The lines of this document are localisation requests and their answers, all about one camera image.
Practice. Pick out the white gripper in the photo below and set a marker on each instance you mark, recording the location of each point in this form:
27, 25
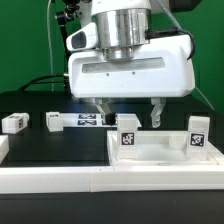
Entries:
161, 68

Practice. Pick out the white square table top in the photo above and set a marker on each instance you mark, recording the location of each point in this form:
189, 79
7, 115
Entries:
160, 148

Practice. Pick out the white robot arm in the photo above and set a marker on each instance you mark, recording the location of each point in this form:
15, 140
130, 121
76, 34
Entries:
116, 54

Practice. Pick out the white sheet with tags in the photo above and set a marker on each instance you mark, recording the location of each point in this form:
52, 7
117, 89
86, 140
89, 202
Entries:
92, 119

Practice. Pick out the white U-shaped fence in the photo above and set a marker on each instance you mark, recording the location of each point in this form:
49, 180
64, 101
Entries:
110, 178

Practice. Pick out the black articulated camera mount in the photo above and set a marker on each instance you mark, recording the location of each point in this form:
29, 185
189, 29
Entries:
65, 16

